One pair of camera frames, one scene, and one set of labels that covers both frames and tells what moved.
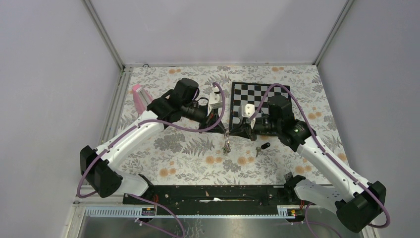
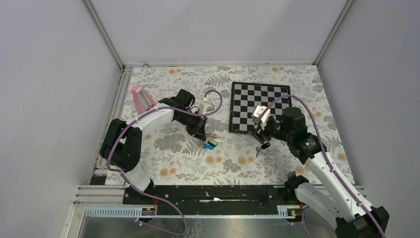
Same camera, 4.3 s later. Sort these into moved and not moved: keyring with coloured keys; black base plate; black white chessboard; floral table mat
Moved: keyring with coloured keys
Not moved: floral table mat; black base plate; black white chessboard
